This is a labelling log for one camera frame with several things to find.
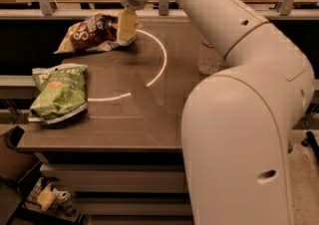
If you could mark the brown chip bag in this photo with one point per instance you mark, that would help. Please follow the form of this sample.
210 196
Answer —
97 33

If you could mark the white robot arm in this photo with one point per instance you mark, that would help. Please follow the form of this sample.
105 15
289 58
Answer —
235 123

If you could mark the green chip bag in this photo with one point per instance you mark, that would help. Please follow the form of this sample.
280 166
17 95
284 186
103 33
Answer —
62 93

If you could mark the clear plastic water bottle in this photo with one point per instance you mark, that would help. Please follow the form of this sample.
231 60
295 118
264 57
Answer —
209 61

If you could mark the grey drawer cabinet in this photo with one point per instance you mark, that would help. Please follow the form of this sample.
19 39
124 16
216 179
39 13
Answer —
124 188

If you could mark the brown chair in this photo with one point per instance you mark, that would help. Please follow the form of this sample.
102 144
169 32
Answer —
14 164

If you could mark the yellow sponge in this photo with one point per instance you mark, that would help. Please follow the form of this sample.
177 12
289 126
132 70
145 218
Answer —
46 198

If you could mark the black chair caster leg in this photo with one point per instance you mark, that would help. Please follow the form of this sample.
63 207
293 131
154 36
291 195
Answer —
311 141

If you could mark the black wire floor rack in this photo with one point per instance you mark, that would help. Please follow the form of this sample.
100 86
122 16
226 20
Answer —
28 211

